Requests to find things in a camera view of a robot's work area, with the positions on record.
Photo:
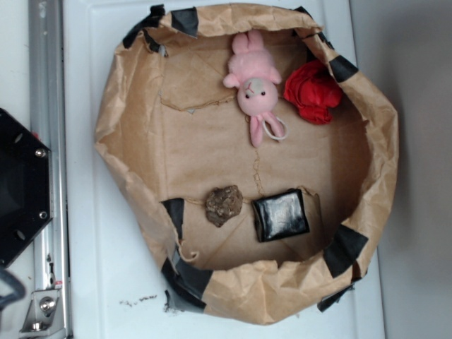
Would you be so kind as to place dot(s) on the metal corner bracket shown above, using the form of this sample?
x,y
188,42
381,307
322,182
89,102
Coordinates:
x,y
44,316

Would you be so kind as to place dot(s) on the brown rock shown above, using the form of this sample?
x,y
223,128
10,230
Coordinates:
x,y
222,204

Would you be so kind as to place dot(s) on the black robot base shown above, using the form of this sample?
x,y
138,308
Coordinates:
x,y
25,188

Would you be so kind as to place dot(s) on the aluminium rail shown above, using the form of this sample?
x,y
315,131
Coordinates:
x,y
47,117

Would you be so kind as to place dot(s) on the brown paper bag tray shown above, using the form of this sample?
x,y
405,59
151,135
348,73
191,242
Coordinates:
x,y
170,132

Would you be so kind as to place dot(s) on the red crumpled paper ball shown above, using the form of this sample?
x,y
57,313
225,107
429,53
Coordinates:
x,y
312,90

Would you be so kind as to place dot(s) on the black box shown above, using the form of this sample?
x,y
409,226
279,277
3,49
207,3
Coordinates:
x,y
280,216

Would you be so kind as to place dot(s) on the pink plush bunny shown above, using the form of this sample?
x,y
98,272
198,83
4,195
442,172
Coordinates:
x,y
252,71

